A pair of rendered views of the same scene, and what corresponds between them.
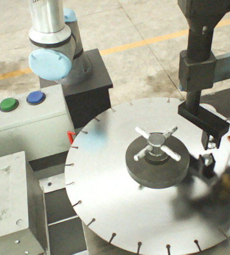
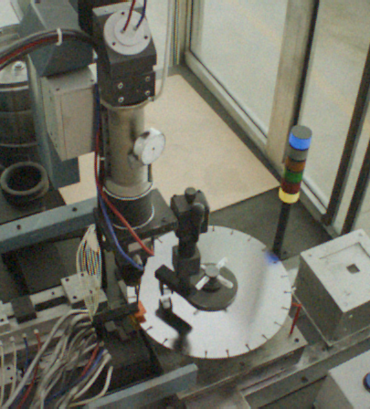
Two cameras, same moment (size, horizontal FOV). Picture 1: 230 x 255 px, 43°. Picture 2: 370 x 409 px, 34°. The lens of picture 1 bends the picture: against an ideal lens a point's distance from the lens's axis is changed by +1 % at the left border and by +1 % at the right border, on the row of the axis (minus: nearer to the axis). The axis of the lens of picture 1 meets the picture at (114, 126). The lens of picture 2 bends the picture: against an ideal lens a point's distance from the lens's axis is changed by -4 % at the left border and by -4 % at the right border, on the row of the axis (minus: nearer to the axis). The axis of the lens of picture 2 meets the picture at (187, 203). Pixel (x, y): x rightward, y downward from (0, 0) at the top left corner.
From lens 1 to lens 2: 122 cm
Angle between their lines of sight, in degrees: 86
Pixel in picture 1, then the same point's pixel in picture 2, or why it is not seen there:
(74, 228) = not seen: hidden behind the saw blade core
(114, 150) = (249, 291)
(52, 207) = (309, 330)
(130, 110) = (245, 338)
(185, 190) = not seen: hidden behind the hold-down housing
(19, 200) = (319, 269)
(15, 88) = not seen: outside the picture
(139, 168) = (223, 272)
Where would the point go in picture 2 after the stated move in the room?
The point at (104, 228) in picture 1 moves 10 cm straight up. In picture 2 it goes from (238, 235) to (243, 204)
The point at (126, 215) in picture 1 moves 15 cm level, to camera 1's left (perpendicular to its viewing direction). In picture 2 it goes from (226, 245) to (290, 230)
